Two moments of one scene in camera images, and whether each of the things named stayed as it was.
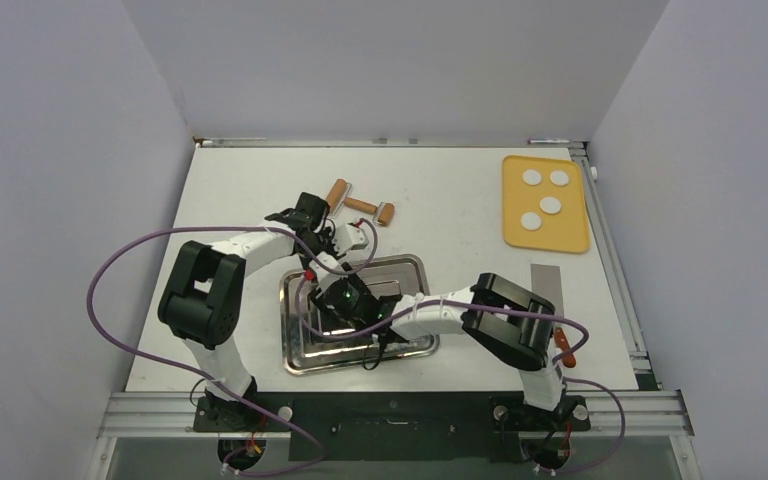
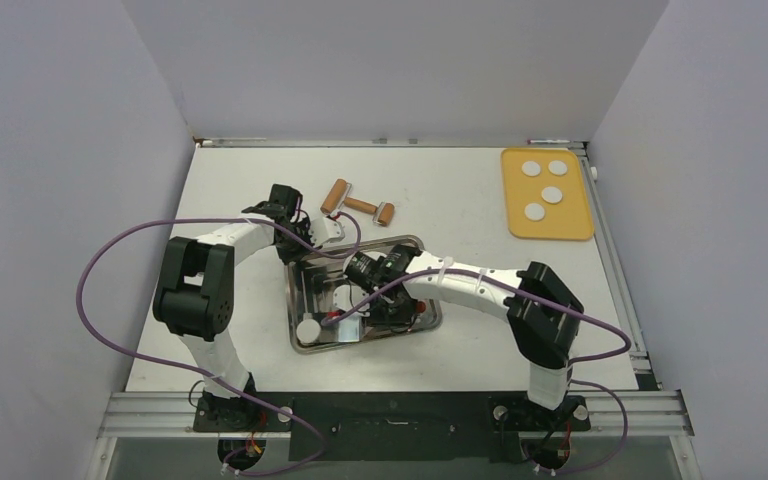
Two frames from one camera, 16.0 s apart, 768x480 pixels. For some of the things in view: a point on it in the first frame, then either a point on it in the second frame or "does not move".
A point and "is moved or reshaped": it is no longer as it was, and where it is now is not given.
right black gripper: x=336 y=317 to x=405 y=316
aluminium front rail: x=171 y=415 does not move
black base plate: x=392 y=426 does not move
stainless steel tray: x=305 y=350 is moved or reshaped
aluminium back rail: x=387 y=142 does not move
